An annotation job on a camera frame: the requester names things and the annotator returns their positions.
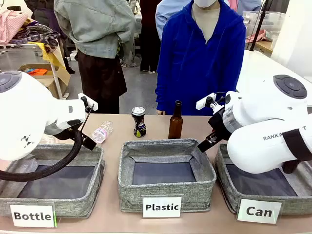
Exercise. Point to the pink fabric piece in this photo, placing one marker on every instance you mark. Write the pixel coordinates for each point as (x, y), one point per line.
(258, 36)

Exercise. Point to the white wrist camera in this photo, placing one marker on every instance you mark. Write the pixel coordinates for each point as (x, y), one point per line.
(204, 102)
(91, 102)

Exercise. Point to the white Plastic label sign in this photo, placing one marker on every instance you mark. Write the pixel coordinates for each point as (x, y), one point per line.
(162, 207)

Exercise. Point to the person in light blue shirt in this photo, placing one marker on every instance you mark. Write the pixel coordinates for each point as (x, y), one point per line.
(168, 17)

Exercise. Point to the dark patterned cloth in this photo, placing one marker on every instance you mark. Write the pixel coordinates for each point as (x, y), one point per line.
(41, 34)

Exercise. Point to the person in dark clothes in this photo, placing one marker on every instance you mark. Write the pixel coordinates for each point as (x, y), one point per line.
(148, 36)

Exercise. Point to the clear plastic storage box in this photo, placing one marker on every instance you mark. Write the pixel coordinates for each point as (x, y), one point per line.
(265, 22)

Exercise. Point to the grey fabric basket Plastic sign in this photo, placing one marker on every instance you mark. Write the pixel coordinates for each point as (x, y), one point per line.
(165, 192)

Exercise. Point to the person in blue hoodie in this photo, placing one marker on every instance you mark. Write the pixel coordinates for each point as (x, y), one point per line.
(195, 68)

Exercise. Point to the clear plastic bottle pink label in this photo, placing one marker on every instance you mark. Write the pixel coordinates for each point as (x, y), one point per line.
(101, 132)

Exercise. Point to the pink checked cloth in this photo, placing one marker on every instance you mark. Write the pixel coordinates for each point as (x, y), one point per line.
(11, 24)

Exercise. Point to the white Bottle label sign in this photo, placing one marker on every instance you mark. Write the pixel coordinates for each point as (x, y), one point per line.
(33, 215)

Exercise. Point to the grey fabric basket Can sign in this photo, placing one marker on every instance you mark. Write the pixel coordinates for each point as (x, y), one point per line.
(231, 185)

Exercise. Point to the orange cloth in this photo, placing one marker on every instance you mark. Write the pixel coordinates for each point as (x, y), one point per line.
(37, 72)

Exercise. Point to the brown glass bottle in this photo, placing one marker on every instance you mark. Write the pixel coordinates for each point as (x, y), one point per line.
(175, 124)

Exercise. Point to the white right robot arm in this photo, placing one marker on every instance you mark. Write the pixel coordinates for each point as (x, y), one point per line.
(263, 117)

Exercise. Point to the grey fabric basket Bottle sign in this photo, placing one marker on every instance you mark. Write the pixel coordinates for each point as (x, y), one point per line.
(73, 180)

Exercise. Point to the white face mask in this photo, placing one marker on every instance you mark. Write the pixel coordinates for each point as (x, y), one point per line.
(204, 2)

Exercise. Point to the person's right forearm blue sleeve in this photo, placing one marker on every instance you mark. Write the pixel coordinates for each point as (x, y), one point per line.
(162, 92)

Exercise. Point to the person in grey jacket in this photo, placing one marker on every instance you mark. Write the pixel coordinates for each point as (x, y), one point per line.
(97, 29)

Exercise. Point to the yellow cloth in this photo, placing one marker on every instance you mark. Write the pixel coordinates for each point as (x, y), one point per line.
(54, 57)

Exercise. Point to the white Can label sign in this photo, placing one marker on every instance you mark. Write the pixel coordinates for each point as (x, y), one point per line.
(259, 211)

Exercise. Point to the brown cardboard box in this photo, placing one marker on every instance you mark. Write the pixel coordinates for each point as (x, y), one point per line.
(52, 78)

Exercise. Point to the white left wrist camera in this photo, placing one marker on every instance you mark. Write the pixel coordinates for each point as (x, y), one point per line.
(91, 102)

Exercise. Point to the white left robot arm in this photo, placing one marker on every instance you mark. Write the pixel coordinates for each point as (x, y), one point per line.
(26, 117)

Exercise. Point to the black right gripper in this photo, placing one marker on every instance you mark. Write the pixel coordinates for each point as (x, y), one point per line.
(219, 126)

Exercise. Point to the person's right hand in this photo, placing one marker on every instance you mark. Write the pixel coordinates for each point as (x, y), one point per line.
(160, 112)

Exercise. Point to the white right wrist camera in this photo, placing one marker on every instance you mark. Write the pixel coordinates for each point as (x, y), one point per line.
(204, 102)

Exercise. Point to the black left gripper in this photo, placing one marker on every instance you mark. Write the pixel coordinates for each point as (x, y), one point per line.
(89, 142)

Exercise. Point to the black stand pole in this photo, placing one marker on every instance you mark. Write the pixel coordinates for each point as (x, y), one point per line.
(260, 24)

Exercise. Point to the crushed black Pepsi can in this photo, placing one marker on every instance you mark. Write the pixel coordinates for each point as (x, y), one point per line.
(139, 122)

